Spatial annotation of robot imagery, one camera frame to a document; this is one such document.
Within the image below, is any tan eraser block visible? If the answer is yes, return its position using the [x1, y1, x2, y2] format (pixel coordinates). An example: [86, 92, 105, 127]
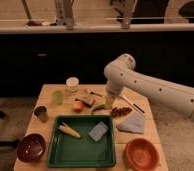
[85, 97, 95, 106]

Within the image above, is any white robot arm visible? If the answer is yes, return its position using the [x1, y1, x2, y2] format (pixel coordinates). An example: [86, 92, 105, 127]
[104, 54, 194, 122]

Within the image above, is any orange bowl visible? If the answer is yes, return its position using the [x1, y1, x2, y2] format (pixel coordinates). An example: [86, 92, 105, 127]
[125, 138, 159, 171]

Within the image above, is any purple bowl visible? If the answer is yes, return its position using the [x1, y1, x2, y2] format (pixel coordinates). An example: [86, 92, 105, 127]
[16, 133, 46, 163]

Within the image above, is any green yellow banana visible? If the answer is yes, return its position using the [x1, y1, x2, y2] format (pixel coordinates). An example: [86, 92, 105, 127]
[91, 104, 110, 114]

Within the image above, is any brown grape bunch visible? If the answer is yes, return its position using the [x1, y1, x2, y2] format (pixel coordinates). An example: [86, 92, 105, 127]
[110, 107, 132, 118]

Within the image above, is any small brush tool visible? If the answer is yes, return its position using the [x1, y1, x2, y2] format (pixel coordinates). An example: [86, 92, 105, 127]
[87, 89, 103, 97]

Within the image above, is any blue sponge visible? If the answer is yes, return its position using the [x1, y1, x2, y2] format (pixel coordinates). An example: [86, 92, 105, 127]
[88, 122, 109, 142]

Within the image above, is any orange fruit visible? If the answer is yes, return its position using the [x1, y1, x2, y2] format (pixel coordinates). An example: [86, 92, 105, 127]
[73, 101, 84, 113]

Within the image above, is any grey blue cloth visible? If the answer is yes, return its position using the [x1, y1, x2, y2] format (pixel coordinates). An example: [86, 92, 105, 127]
[116, 113, 145, 134]

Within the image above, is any white cup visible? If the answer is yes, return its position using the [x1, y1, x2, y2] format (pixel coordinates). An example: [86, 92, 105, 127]
[66, 77, 79, 92]

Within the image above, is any green plastic cup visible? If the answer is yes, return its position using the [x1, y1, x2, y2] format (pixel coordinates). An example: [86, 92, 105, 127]
[52, 90, 63, 105]

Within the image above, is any yellow corn cob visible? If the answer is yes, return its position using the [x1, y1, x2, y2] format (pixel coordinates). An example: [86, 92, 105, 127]
[59, 123, 81, 139]

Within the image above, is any green plastic tray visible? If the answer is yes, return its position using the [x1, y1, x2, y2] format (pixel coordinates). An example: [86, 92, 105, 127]
[47, 115, 116, 168]

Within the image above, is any metal cup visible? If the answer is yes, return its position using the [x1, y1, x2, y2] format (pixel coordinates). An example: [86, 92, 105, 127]
[34, 106, 48, 122]

